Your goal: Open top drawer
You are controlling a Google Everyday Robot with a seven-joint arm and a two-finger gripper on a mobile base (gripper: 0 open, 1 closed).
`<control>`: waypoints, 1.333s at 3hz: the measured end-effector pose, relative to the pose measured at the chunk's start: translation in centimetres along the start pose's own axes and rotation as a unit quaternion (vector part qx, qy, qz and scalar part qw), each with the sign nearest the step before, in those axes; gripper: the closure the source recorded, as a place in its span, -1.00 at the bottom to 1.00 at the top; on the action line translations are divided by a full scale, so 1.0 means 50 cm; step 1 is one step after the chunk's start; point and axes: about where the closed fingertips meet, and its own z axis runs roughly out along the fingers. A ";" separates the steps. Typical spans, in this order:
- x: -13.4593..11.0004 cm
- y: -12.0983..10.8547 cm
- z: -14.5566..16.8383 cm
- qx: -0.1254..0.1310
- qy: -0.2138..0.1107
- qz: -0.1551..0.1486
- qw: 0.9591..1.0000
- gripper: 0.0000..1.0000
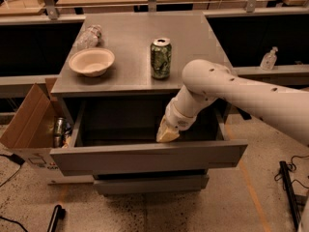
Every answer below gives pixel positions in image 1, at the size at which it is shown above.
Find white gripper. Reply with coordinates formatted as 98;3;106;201
156;86;210;143

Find grey top drawer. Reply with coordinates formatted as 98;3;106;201
51;97;247;176

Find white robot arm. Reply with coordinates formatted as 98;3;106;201
156;59;309;146

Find grey bottom drawer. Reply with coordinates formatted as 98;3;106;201
94;174;209;195

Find grey three-drawer cabinet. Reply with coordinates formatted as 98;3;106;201
50;13;243;197

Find open cardboard box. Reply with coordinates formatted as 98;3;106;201
0;78;94;185

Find green soda can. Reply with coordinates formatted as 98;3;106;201
151;38;172;79

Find beige paper bowl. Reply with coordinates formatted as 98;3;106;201
69;47;115;77

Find cans inside cardboard box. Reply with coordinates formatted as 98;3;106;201
53;117;71;148

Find crumpled clear plastic bottle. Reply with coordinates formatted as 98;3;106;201
76;25;101;50

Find black floor stand right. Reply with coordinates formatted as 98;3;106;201
279;161;301;230

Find black floor stand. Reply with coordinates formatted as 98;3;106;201
279;161;301;230
46;205;66;232

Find black floor stand left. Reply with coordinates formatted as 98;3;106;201
46;205;66;232

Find black power adapter cable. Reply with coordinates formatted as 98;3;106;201
0;153;26;189

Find metal railing frame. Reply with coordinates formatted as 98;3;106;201
0;0;309;26

